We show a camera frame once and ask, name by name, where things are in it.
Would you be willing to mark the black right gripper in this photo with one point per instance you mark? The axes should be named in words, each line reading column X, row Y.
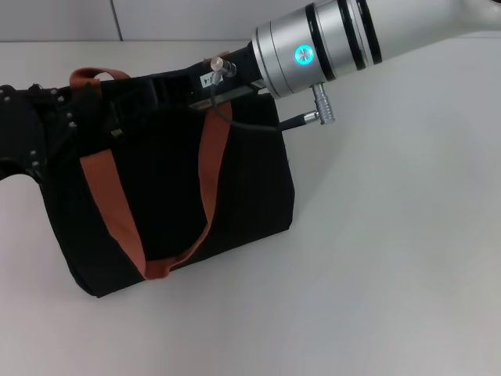
column 180, row 88

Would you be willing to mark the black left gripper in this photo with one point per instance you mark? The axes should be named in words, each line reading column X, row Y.
column 17, row 137

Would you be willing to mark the silver zipper pull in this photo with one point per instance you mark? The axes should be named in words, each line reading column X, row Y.
column 116, row 134

